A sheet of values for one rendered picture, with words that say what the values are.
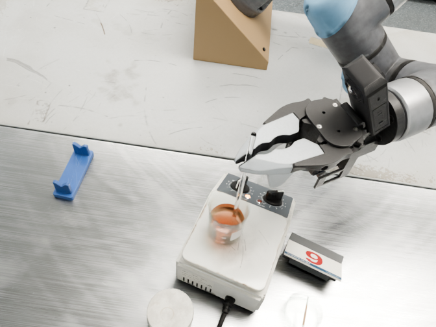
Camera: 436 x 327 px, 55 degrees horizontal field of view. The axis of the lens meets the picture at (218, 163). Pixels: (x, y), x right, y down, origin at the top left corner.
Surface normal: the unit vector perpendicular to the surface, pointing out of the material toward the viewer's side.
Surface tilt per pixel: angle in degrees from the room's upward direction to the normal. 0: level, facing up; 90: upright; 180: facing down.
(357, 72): 31
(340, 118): 1
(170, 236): 0
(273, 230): 0
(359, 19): 64
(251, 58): 90
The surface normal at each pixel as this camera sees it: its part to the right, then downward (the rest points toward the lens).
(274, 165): -0.07, 0.11
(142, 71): 0.08, -0.58
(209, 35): -0.11, 0.80
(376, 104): 0.43, 0.77
